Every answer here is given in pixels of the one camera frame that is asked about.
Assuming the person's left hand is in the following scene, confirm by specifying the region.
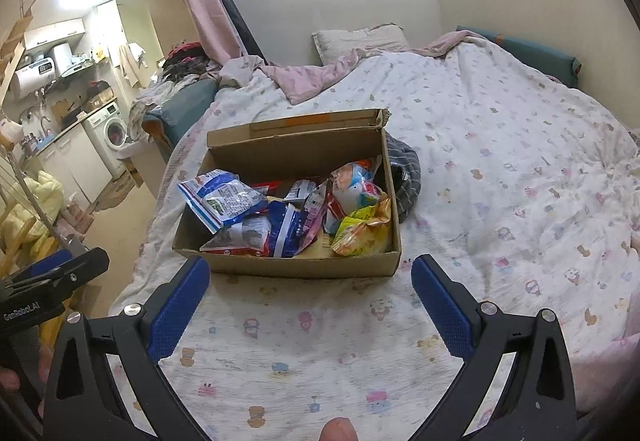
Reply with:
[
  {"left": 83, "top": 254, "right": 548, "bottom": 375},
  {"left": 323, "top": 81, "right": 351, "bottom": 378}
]
[{"left": 0, "top": 367, "right": 22, "bottom": 393}]

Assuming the brown cardboard box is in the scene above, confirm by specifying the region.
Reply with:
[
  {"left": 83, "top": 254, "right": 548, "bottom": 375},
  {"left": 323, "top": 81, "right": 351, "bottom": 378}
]
[{"left": 171, "top": 108, "right": 402, "bottom": 279}]

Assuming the white blue snack bag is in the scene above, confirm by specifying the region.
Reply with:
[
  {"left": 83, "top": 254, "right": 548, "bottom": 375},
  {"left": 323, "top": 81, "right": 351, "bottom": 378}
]
[{"left": 178, "top": 169, "right": 268, "bottom": 234}]

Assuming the white washing machine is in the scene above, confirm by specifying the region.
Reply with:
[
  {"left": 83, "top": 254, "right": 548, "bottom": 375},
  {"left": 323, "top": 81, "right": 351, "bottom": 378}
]
[{"left": 82, "top": 102, "right": 132, "bottom": 179}]

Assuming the teal orange folded blanket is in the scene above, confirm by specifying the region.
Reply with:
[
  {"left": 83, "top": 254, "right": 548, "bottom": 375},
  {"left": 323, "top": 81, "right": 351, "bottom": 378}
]
[{"left": 141, "top": 80, "right": 219, "bottom": 144}]

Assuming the patterned floor rug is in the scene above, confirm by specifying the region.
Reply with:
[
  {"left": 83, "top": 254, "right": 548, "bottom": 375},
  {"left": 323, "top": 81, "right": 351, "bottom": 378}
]
[{"left": 95, "top": 171, "right": 146, "bottom": 212}]

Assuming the yellow snack packet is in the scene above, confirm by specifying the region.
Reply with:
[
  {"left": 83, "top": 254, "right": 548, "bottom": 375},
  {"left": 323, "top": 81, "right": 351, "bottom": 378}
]
[{"left": 331, "top": 195, "right": 393, "bottom": 258}]

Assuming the pale yellow duvet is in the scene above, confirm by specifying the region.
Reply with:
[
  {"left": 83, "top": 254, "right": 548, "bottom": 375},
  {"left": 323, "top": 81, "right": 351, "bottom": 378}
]
[{"left": 0, "top": 171, "right": 66, "bottom": 267}]

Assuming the hanging white towel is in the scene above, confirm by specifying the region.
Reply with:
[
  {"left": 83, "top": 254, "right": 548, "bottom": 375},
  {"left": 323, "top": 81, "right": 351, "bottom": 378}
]
[{"left": 117, "top": 42, "right": 147, "bottom": 86}]

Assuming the pale pillow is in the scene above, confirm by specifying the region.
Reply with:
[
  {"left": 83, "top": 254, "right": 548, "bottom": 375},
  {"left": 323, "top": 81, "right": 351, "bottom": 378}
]
[{"left": 311, "top": 24, "right": 408, "bottom": 66}]

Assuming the pink cartoon snack pouch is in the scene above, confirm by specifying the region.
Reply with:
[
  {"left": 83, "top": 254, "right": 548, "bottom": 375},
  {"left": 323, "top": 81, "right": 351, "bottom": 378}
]
[{"left": 324, "top": 160, "right": 388, "bottom": 234}]

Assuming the pink bed sheet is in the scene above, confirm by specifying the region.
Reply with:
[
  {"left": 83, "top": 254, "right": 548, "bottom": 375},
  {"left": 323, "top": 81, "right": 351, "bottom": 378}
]
[{"left": 257, "top": 31, "right": 488, "bottom": 104}]

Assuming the small brown carton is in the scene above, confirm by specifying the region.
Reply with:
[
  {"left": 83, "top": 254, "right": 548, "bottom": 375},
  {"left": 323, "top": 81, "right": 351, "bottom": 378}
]
[{"left": 85, "top": 88, "right": 115, "bottom": 114}]

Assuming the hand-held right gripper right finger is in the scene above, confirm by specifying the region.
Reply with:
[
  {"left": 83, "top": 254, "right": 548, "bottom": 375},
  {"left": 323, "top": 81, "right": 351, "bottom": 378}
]
[{"left": 410, "top": 254, "right": 578, "bottom": 441}]

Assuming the teal cushion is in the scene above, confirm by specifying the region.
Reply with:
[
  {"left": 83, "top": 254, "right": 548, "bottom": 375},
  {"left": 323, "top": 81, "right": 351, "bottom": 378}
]
[{"left": 455, "top": 26, "right": 582, "bottom": 86}]

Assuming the white range hood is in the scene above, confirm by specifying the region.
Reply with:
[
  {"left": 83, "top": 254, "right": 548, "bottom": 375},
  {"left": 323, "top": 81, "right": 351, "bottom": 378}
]
[{"left": 50, "top": 42, "right": 96, "bottom": 78}]

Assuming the red snack bag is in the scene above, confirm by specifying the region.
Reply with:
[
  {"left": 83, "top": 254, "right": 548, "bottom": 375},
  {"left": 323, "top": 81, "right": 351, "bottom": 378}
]
[{"left": 249, "top": 177, "right": 321, "bottom": 196}]

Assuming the white wall cabinet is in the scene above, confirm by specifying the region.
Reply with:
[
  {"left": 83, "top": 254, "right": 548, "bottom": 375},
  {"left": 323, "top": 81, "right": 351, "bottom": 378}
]
[{"left": 22, "top": 18, "right": 86, "bottom": 52}]

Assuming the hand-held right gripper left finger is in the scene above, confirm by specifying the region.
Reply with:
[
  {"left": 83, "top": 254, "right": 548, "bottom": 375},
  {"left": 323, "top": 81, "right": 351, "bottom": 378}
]
[{"left": 42, "top": 255, "right": 211, "bottom": 441}]

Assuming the pink silver snack packet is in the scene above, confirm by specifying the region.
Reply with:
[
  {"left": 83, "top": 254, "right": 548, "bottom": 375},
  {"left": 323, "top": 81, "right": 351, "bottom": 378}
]
[{"left": 299, "top": 181, "right": 331, "bottom": 247}]

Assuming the white navy snack packet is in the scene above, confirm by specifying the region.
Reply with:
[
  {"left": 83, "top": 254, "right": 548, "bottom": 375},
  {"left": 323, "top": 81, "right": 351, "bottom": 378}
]
[{"left": 282, "top": 178, "right": 317, "bottom": 208}]

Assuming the white water heater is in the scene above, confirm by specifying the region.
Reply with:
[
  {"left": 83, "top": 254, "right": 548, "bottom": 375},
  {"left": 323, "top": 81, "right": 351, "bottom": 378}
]
[{"left": 11, "top": 58, "right": 58, "bottom": 102}]

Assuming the white kitchen cabinet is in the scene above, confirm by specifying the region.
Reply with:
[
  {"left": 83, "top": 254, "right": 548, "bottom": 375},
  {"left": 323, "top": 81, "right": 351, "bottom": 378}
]
[{"left": 37, "top": 123, "right": 113, "bottom": 206}]

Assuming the person's right hand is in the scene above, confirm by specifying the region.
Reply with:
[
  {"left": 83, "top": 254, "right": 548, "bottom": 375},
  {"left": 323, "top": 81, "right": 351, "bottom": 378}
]
[{"left": 320, "top": 417, "right": 361, "bottom": 441}]

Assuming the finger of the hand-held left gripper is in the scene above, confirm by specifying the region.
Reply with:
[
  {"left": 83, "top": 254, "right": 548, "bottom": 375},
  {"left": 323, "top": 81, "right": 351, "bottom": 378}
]
[
  {"left": 10, "top": 247, "right": 110, "bottom": 295},
  {"left": 20, "top": 250, "right": 74, "bottom": 279}
]

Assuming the dark striped cloth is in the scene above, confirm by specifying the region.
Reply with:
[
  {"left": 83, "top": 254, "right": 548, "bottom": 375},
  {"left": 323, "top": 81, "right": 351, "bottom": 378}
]
[{"left": 382, "top": 131, "right": 422, "bottom": 224}]

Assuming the wooden staircase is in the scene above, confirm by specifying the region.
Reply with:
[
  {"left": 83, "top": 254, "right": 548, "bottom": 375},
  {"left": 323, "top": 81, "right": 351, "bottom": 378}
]
[{"left": 0, "top": 0, "right": 96, "bottom": 112}]

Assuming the pile of clothes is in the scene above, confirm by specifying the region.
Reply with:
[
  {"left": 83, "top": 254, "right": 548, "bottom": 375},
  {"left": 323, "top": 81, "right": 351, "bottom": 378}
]
[{"left": 129, "top": 41, "right": 223, "bottom": 142}]

